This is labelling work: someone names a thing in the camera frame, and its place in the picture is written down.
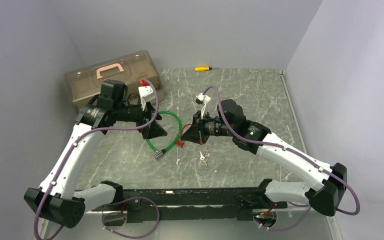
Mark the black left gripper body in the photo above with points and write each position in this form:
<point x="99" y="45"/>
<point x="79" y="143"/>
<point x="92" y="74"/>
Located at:
<point x="134" y="113"/>

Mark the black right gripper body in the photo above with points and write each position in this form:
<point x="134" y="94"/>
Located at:
<point x="211" y="126"/>

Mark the red cable padlock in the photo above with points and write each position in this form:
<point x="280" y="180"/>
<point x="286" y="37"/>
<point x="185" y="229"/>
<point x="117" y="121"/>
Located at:
<point x="179" y="143"/>

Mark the bunch of small keys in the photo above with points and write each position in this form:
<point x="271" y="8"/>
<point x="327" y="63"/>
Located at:
<point x="204" y="157"/>

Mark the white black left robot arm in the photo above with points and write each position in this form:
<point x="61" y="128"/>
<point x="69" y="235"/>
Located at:
<point x="56" y="198"/>

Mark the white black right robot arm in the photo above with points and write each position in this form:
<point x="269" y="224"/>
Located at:
<point x="322" y="185"/>

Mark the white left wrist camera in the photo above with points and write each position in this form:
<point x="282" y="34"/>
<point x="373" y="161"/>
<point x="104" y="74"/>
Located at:
<point x="146" y="93"/>

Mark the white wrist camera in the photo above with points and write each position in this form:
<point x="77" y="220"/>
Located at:
<point x="202" y="100"/>
<point x="146" y="93"/>

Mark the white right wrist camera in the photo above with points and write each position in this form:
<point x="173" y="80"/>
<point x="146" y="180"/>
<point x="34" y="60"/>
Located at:
<point x="202" y="100"/>

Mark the brown translucent toolbox pink handle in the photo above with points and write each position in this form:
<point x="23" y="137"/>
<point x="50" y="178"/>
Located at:
<point x="86" y="82"/>

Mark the yellow handled screwdriver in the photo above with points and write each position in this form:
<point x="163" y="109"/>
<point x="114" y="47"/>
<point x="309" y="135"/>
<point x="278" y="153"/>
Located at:
<point x="203" y="69"/>

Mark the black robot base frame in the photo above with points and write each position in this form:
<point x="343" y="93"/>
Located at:
<point x="238" y="203"/>

